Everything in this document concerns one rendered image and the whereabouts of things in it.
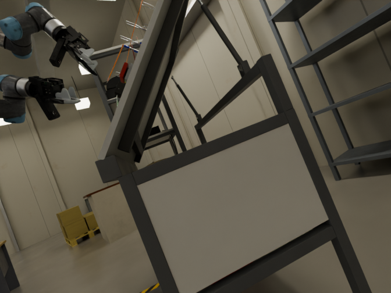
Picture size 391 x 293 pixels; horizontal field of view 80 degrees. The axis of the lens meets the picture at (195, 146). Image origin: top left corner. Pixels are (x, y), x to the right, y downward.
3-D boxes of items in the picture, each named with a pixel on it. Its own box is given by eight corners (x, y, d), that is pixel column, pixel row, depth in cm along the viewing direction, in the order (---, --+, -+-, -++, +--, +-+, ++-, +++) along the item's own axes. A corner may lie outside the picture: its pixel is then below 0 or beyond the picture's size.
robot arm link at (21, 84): (18, 97, 93) (36, 93, 100) (28, 100, 92) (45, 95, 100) (14, 79, 90) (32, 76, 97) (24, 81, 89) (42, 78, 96)
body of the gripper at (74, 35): (89, 40, 95) (67, 21, 95) (73, 52, 92) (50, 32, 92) (93, 53, 102) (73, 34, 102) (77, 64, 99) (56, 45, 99)
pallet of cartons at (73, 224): (102, 224, 594) (92, 199, 596) (110, 228, 492) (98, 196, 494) (66, 242, 548) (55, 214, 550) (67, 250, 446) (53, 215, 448)
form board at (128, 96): (132, 168, 179) (130, 167, 178) (173, 52, 196) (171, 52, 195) (103, 160, 64) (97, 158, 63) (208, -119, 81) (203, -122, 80)
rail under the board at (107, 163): (103, 183, 63) (94, 161, 63) (132, 177, 178) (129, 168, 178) (122, 175, 64) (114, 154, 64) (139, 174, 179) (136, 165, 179)
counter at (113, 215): (223, 183, 479) (208, 146, 482) (106, 246, 351) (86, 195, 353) (203, 186, 545) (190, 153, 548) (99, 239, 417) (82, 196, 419)
